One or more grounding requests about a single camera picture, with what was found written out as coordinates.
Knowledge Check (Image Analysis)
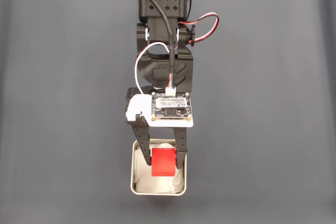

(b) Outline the black camera cable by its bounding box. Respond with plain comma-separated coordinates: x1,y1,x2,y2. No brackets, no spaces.
128,0,177,93

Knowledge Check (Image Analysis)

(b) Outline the square cream box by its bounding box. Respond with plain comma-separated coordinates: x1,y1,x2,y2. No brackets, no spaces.
130,137,187,196

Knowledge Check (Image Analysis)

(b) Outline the dark table mat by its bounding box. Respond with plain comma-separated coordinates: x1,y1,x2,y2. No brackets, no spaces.
0,0,336,224

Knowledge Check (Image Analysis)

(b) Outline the red cube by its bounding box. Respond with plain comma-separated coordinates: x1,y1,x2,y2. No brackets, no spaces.
151,147,177,177

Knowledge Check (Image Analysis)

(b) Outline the white cloth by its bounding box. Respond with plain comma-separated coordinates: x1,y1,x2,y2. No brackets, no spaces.
134,142,185,194

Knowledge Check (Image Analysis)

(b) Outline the camera circuit board, white mount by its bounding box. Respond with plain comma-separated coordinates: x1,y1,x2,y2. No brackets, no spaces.
125,91,195,127

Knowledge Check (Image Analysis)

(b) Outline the red white black servo cable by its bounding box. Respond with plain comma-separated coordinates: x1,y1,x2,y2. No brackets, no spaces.
178,0,220,43

